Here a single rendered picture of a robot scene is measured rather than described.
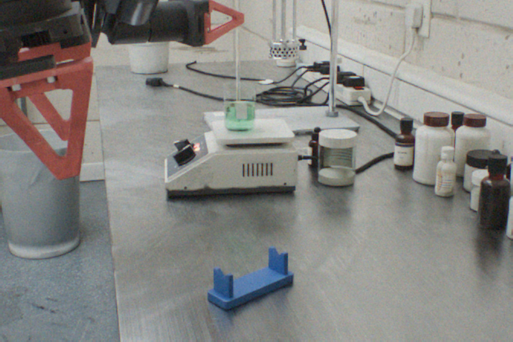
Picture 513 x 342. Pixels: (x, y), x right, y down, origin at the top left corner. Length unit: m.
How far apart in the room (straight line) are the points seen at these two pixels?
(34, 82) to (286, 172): 0.67
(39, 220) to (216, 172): 1.69
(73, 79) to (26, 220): 2.28
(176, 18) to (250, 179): 0.26
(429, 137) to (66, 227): 1.85
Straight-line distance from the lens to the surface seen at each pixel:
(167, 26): 1.00
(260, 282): 0.78
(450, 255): 0.90
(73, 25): 0.45
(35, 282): 2.59
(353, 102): 1.68
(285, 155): 1.06
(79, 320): 2.31
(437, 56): 1.50
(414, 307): 0.77
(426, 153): 1.13
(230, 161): 1.05
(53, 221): 2.70
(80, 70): 0.43
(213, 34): 1.04
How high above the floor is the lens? 1.11
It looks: 16 degrees down
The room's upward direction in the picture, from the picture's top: straight up
